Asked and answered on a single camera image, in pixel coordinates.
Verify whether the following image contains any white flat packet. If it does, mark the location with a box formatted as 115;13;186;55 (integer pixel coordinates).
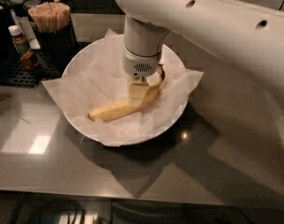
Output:
10;9;41;50

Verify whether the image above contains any grey lidded shaker jar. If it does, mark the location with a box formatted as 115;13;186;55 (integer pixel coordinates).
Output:
9;0;27;17

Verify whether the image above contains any white paper liner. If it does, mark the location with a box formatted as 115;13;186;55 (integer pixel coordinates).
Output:
41;28;206;147

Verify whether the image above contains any small red-brown jar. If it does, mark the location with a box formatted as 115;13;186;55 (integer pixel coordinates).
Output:
21;51;39;71

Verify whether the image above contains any small brown sauce bottle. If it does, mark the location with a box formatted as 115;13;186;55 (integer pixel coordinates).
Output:
8;25;30;54

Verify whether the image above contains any black chopstick holder cup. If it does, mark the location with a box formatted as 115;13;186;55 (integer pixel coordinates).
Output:
35;21;78;71

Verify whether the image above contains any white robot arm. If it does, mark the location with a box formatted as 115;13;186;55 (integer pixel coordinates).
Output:
116;0;284;100

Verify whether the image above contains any black container far left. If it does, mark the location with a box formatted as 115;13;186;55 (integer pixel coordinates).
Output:
0;0;12;62

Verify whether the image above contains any black grid mat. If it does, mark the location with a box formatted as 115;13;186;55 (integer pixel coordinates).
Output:
0;45;68;88

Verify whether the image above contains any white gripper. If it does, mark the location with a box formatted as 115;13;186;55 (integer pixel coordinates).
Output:
122;46;162;106

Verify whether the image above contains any yellow banana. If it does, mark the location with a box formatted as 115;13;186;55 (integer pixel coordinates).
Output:
89;64;165;121

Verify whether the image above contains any white bowl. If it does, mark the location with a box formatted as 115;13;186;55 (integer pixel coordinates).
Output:
60;34;190;147

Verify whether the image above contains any bundle of wooden chopsticks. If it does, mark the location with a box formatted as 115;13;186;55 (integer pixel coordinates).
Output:
28;2;70;33

